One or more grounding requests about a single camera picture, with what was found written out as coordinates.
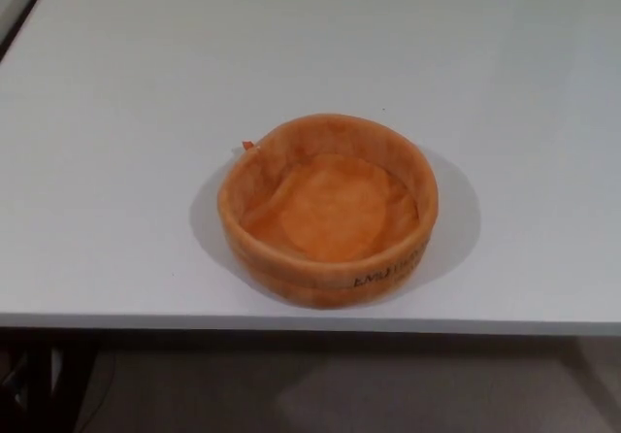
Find orange soft fabric bowl plate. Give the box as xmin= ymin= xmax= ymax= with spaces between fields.
xmin=216 ymin=116 xmax=441 ymax=312

